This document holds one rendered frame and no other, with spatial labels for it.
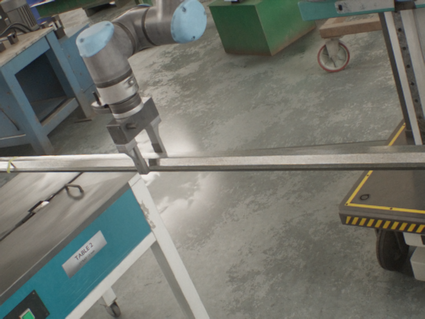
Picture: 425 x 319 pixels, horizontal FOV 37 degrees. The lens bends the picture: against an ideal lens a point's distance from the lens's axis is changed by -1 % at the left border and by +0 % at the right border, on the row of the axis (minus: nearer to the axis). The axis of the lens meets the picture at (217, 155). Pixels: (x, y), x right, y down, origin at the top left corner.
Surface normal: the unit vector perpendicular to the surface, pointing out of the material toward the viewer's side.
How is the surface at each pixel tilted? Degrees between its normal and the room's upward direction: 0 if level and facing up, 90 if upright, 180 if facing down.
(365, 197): 0
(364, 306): 0
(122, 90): 90
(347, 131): 0
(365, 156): 75
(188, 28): 94
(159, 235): 90
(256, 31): 90
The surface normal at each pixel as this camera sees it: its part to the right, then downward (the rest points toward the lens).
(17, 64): 0.87, -0.10
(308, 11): -0.56, 0.55
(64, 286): 0.76, 0.04
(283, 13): 0.59, 0.18
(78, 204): -0.34, -0.83
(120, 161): -0.55, 0.32
